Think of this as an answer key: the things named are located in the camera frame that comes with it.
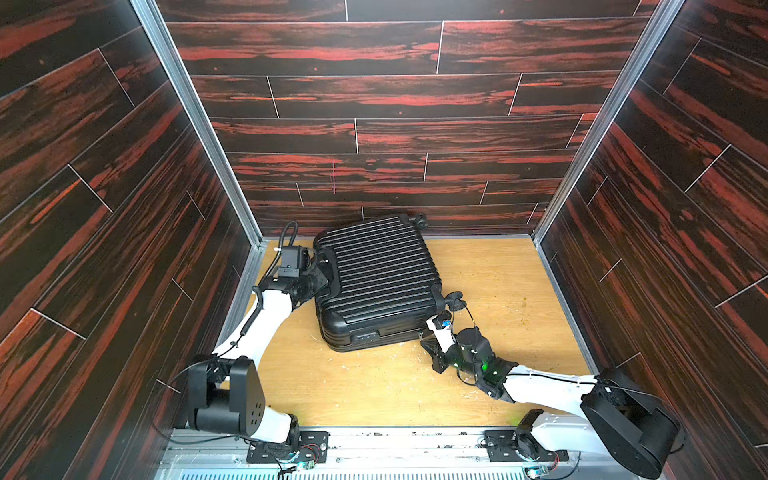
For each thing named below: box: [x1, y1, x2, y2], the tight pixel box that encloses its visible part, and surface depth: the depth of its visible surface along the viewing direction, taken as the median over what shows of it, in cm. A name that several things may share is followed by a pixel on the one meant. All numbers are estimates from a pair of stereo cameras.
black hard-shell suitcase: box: [314, 213, 465, 352], surface depth 83 cm
